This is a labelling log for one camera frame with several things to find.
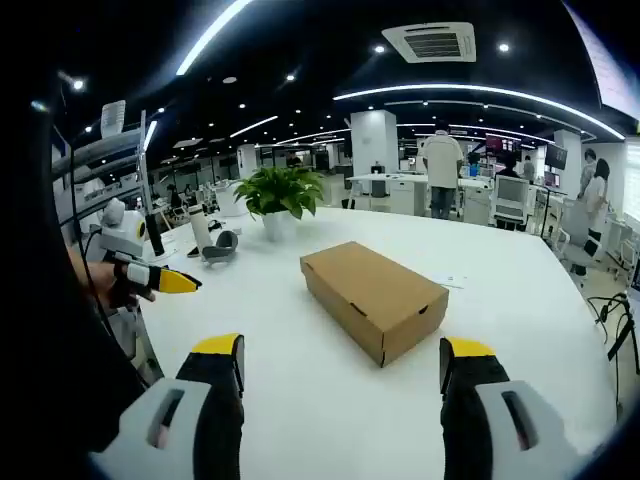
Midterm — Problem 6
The dark hanging monitor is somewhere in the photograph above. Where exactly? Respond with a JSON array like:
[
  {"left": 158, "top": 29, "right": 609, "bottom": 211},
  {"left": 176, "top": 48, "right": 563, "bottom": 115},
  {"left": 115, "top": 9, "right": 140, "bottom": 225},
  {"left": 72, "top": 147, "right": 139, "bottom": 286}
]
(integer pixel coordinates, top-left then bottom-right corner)
[{"left": 544, "top": 144, "right": 569, "bottom": 170}]

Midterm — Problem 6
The grey office chair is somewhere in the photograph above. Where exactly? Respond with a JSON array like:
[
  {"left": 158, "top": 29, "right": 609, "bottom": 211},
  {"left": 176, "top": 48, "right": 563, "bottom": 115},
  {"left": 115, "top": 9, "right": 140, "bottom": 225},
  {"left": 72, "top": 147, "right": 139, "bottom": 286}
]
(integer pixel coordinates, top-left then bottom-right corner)
[{"left": 554, "top": 197, "right": 601, "bottom": 276}]

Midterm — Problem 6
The black stand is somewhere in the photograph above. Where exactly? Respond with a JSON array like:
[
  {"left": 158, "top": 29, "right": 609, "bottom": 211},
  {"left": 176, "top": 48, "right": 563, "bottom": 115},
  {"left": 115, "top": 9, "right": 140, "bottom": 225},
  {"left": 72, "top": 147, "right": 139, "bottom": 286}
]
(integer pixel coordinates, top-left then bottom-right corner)
[{"left": 587, "top": 292, "right": 640, "bottom": 376}]

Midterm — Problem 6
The white office desk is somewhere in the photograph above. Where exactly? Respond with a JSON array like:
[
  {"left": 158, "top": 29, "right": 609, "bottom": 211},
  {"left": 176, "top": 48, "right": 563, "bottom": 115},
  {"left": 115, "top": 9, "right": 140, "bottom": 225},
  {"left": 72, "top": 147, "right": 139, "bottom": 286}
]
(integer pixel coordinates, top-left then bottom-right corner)
[{"left": 347, "top": 172, "right": 431, "bottom": 212}]

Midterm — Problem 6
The white cylinder bottle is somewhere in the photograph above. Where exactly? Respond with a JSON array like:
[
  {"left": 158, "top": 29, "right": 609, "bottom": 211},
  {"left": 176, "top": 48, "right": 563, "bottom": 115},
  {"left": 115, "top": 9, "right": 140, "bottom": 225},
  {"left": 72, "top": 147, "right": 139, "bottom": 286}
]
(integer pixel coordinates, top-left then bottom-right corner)
[{"left": 188, "top": 207, "right": 215, "bottom": 254}]

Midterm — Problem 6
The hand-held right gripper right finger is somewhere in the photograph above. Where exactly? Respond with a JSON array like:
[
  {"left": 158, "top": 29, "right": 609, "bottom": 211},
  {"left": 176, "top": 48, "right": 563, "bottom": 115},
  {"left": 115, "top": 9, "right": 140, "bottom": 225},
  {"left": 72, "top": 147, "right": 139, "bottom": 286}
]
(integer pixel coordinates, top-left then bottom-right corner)
[{"left": 438, "top": 336, "right": 596, "bottom": 480}]

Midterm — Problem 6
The green potted plant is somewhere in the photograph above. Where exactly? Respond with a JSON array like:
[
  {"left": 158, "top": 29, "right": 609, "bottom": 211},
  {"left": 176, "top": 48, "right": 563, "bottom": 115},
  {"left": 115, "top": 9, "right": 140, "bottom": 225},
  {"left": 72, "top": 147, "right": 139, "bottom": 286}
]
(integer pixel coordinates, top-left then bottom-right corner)
[{"left": 233, "top": 166, "right": 326, "bottom": 242}]

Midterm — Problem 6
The black cable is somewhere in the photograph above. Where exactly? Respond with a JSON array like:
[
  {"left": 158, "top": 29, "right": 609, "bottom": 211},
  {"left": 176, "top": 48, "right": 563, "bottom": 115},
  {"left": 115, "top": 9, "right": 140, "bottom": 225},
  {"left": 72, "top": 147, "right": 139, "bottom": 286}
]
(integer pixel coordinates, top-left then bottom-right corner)
[{"left": 67, "top": 144, "right": 119, "bottom": 346}]

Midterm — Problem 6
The ceiling air conditioner vent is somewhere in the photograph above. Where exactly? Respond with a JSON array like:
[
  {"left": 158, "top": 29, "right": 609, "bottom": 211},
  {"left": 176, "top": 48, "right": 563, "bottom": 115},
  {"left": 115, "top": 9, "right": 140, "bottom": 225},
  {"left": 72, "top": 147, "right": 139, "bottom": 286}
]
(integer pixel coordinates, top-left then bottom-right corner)
[{"left": 381, "top": 21, "right": 477, "bottom": 65}]

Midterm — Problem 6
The person's black shirt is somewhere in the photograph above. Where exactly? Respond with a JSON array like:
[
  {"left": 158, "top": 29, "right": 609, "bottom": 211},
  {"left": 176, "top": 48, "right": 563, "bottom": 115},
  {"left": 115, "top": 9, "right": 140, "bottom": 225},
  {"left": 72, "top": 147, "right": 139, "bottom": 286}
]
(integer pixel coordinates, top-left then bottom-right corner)
[{"left": 19, "top": 214, "right": 166, "bottom": 451}]

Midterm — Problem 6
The white office chair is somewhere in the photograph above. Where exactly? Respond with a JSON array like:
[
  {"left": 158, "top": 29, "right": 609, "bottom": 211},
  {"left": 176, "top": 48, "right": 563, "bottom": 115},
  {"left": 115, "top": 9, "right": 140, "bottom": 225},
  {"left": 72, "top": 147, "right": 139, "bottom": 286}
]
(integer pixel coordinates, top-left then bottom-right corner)
[{"left": 489, "top": 174, "right": 532, "bottom": 231}]

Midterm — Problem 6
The curved ceiling light strip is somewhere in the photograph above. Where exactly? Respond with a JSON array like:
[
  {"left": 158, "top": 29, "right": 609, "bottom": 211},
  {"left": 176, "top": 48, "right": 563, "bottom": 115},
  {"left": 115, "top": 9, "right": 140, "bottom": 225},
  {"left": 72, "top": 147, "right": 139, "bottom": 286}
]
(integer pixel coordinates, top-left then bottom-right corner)
[{"left": 332, "top": 83, "right": 626, "bottom": 141}]

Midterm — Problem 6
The black tall device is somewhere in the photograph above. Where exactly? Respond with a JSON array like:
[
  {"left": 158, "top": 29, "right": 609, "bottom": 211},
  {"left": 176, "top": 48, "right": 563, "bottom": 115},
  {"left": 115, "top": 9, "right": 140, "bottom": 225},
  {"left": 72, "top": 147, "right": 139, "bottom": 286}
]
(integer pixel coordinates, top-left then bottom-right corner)
[{"left": 144, "top": 212, "right": 167, "bottom": 259}]

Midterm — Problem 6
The white paper sheet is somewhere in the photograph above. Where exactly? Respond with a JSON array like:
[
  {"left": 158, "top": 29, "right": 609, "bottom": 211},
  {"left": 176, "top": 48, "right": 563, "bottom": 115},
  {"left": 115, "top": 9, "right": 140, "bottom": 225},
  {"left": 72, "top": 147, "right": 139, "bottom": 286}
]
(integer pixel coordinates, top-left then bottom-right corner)
[{"left": 432, "top": 272, "right": 469, "bottom": 290}]

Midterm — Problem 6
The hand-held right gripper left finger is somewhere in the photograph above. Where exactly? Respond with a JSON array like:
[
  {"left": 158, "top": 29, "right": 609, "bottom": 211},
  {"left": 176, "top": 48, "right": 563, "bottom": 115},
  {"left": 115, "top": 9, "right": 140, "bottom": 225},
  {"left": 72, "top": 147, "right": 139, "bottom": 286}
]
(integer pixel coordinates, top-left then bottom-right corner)
[{"left": 89, "top": 333, "right": 246, "bottom": 480}]

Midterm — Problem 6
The brown cardboard shoe box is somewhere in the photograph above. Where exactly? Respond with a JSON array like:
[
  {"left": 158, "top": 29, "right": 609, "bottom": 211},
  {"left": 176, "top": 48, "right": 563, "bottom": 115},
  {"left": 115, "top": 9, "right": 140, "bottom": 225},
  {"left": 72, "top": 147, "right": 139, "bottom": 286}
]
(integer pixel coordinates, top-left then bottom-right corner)
[{"left": 299, "top": 241, "right": 450, "bottom": 369}]

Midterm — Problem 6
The grey headset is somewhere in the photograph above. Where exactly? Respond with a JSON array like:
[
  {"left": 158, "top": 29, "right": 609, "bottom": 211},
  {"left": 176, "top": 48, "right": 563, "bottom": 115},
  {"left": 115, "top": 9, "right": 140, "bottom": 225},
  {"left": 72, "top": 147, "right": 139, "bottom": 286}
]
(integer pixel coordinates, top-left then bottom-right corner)
[{"left": 201, "top": 229, "right": 241, "bottom": 269}]

